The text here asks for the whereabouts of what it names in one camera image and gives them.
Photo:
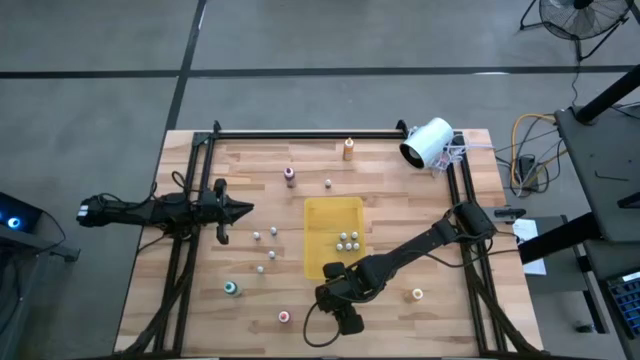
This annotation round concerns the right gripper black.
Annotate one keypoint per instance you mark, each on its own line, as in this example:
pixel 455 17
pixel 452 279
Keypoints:
pixel 345 300

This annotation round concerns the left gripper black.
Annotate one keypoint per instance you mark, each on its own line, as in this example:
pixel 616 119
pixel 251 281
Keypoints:
pixel 212 210

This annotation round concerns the large orange yellow-tipped bottle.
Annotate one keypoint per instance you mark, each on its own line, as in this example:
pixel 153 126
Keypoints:
pixel 416 295
pixel 348 150

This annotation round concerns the small red coloring bottle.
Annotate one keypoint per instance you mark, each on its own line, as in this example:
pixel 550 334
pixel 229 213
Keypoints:
pixel 328 183

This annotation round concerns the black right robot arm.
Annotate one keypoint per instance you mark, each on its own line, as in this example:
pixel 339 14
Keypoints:
pixel 415 245

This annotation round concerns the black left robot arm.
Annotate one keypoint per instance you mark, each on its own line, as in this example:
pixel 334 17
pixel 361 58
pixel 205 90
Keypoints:
pixel 140 212

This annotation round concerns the large red-orange coloring bottle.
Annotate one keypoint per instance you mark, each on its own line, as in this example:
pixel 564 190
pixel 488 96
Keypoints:
pixel 284 316

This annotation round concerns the large crimson coloring bottle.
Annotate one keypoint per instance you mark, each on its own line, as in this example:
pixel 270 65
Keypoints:
pixel 289 175

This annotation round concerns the yellow translucent plastic bin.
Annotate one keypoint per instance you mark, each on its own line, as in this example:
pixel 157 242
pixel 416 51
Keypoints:
pixel 325 220

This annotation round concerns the small black bar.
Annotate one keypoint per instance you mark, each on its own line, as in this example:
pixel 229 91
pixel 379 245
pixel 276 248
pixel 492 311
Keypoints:
pixel 510 212

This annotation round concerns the white paper sheet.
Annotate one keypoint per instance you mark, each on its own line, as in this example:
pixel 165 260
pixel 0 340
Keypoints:
pixel 525 232

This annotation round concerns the black computer with blue light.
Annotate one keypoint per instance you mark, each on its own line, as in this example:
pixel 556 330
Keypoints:
pixel 20 215

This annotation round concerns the black support beam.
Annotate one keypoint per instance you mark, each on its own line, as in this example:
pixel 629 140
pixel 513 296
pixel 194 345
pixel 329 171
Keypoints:
pixel 555 240

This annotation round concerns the black power adapter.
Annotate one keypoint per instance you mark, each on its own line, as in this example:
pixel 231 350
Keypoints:
pixel 526 165

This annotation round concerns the dark grey side table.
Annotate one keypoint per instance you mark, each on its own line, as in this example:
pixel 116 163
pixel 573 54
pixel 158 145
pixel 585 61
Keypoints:
pixel 600 160

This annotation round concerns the black hex key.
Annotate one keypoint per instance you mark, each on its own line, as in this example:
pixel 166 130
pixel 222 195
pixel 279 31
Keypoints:
pixel 610 176

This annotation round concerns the black stand pole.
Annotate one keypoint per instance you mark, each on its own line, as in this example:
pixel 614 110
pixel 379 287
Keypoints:
pixel 610 92

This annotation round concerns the black floor fan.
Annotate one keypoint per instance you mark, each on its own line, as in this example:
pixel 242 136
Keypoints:
pixel 575 22

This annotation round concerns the black aluminium rig frame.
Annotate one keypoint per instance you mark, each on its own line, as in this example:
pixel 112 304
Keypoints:
pixel 300 134

